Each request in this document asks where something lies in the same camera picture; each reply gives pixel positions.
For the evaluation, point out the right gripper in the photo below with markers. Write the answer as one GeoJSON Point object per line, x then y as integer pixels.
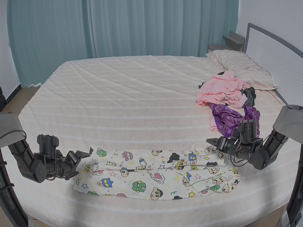
{"type": "Point", "coordinates": [229, 146]}

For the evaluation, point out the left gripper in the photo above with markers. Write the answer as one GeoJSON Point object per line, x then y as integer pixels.
{"type": "Point", "coordinates": [69, 164]}

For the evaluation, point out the white printed pyjama top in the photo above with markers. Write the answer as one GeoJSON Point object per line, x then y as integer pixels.
{"type": "Point", "coordinates": [146, 176]}

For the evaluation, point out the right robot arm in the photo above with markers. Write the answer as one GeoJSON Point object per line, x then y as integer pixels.
{"type": "Point", "coordinates": [279, 136]}

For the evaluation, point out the bed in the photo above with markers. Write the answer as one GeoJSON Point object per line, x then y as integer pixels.
{"type": "Point", "coordinates": [118, 98]}

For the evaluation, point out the pale pink garment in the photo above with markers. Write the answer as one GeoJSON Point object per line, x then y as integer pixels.
{"type": "Point", "coordinates": [214, 124]}

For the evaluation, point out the purple satin garment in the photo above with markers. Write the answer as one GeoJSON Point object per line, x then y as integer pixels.
{"type": "Point", "coordinates": [227, 117]}

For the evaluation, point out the dark grey garment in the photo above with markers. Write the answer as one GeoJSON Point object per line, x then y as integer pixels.
{"type": "Point", "coordinates": [249, 96]}

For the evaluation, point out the black garment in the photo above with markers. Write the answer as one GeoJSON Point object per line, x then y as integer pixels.
{"type": "Point", "coordinates": [221, 73]}

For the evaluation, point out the cream pillow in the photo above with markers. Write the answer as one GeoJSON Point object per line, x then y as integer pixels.
{"type": "Point", "coordinates": [243, 65]}

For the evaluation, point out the dark grey chair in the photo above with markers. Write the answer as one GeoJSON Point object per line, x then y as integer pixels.
{"type": "Point", "coordinates": [2, 98]}

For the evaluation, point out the grey bedside table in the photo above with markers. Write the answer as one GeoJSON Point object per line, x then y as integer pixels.
{"type": "Point", "coordinates": [233, 39]}

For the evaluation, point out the blue-green curtain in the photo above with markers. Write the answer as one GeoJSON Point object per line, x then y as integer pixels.
{"type": "Point", "coordinates": [118, 20]}

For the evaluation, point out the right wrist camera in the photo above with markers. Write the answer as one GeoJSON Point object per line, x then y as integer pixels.
{"type": "Point", "coordinates": [236, 133]}

